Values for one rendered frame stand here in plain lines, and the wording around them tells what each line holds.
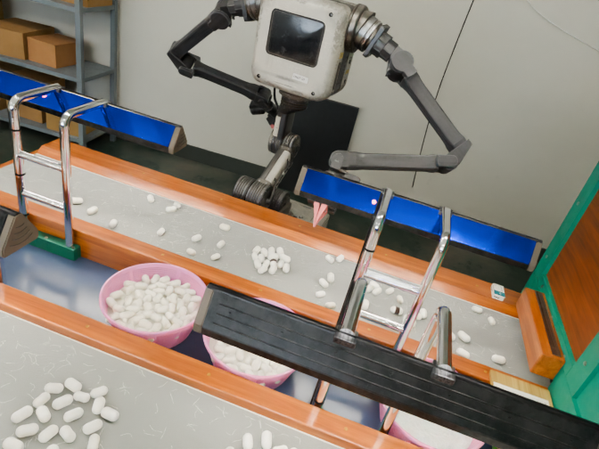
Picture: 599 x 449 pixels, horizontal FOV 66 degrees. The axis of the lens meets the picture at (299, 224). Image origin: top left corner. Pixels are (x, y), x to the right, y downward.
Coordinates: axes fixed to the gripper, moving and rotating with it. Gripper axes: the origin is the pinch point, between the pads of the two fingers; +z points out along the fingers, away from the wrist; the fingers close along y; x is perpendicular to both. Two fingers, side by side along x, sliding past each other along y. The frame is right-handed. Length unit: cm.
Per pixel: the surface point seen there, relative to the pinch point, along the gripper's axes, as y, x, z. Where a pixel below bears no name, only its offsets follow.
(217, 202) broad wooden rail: -36.1, 4.5, 1.4
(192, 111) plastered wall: -134, 145, -109
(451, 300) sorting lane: 49, 4, 10
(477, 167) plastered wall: 75, 145, -127
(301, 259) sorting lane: 0.0, -1.0, 13.3
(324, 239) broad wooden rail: 4.3, 5.4, 2.2
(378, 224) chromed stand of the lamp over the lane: 20, -47, 13
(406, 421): 39, -30, 50
